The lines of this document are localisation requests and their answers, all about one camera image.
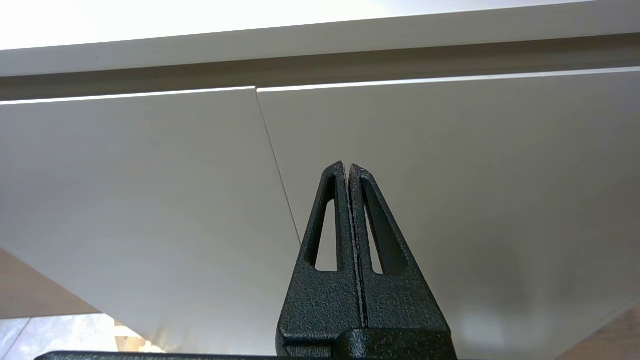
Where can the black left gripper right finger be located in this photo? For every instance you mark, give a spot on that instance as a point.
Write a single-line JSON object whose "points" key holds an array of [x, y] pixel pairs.
{"points": [[400, 305]]}

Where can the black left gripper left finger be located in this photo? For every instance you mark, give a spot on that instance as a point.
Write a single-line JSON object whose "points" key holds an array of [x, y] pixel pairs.
{"points": [[315, 305]]}

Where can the beige cabinet door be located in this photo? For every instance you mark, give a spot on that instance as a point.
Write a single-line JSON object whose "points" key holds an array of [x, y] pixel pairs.
{"points": [[150, 200], [475, 200]]}

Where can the beige cabinet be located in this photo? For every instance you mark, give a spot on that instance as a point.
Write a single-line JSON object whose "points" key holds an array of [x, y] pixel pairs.
{"points": [[300, 45]]}

